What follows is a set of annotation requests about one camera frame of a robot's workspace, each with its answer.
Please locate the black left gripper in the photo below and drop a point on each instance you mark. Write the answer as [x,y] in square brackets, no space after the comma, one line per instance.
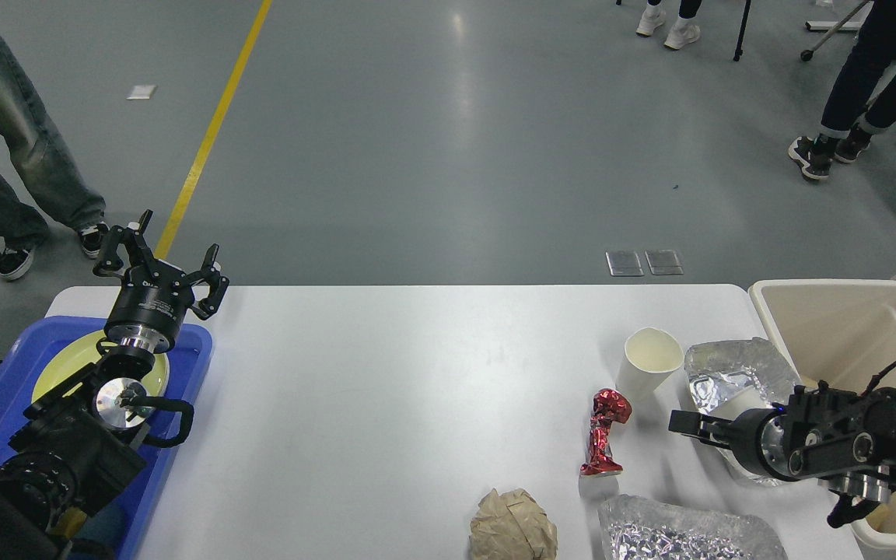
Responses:
[152,305]

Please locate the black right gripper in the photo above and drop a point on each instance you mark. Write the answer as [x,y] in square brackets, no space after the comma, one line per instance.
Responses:
[755,438]

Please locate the clear plastic bag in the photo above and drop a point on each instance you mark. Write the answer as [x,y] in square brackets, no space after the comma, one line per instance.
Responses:
[729,377]

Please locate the white paper cup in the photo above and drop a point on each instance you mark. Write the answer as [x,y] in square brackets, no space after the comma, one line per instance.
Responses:
[651,356]

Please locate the red foil wrapper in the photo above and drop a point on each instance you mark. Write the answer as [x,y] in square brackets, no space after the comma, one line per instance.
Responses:
[609,407]

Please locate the yellow plate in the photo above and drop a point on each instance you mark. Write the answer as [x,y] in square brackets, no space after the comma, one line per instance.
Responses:
[82,352]

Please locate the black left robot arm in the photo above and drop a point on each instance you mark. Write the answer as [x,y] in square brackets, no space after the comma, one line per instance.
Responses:
[92,411]

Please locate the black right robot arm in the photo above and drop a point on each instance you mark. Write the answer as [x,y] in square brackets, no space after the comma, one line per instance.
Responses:
[845,440]

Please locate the beige plastic bin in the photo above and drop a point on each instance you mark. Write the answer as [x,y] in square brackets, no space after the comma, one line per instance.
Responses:
[841,331]

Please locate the floor outlet plate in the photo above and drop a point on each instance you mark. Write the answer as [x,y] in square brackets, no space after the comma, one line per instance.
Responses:
[633,264]

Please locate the crumpled brown paper ball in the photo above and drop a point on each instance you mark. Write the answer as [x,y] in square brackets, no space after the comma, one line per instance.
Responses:
[512,525]

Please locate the person in baggy jeans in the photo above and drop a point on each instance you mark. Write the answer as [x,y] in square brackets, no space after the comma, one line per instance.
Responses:
[42,160]

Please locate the black tripod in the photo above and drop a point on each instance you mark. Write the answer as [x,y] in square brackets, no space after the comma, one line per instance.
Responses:
[738,50]

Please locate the rolling chair base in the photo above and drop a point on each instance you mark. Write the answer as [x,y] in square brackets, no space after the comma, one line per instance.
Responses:
[854,21]

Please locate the person in green-black sneakers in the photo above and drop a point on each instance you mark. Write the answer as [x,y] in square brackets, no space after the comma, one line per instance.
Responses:
[862,102]

